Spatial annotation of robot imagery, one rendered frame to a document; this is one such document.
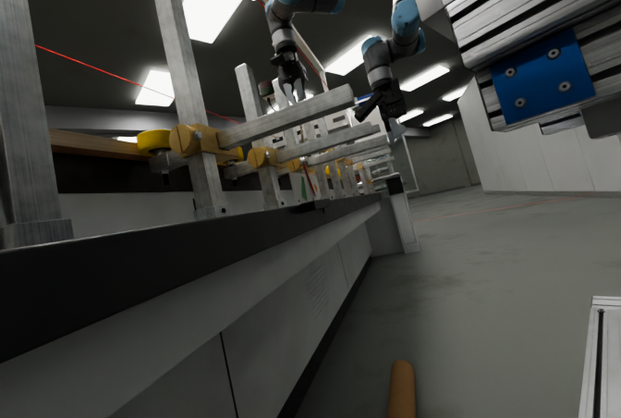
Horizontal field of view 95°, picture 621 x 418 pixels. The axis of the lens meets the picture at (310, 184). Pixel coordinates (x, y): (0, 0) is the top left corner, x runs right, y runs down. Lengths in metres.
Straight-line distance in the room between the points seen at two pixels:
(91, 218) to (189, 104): 0.27
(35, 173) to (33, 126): 0.05
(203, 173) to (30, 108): 0.24
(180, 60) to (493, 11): 0.49
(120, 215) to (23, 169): 0.33
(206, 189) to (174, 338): 0.23
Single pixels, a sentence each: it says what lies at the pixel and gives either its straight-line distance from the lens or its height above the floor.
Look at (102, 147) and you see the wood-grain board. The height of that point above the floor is 0.88.
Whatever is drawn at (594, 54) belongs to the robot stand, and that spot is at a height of 0.77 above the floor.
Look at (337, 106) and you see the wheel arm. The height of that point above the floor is 0.83.
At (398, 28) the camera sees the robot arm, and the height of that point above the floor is 1.10.
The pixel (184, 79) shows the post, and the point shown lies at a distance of 0.59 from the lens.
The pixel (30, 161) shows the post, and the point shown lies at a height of 0.78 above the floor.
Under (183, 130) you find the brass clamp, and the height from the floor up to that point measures 0.85.
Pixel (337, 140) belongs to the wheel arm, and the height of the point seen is 0.83.
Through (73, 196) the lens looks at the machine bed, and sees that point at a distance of 0.64.
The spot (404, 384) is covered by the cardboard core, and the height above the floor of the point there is 0.08.
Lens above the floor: 0.67
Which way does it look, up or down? 5 degrees up
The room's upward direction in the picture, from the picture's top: 14 degrees counter-clockwise
